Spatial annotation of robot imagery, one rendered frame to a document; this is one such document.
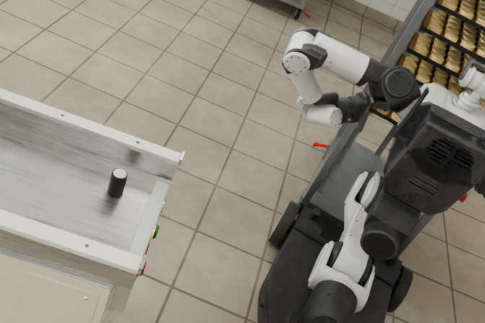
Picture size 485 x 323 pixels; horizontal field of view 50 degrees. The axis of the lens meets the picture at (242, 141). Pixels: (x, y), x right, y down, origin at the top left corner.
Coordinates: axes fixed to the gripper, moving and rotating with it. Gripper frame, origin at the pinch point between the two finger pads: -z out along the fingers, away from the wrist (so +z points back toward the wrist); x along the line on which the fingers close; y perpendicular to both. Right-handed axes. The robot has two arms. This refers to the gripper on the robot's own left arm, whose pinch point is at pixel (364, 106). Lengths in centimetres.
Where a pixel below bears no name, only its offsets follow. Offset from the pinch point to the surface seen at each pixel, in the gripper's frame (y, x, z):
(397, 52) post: 5.7, 17.8, -11.0
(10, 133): 6, 7, 119
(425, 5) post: 6.0, 36.6, -10.7
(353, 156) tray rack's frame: 21, -61, -60
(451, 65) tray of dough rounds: -7.9, 20.9, -24.7
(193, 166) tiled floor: 50, -76, 17
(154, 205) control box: -22, 7, 100
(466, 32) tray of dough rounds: -1.5, 29.9, -34.5
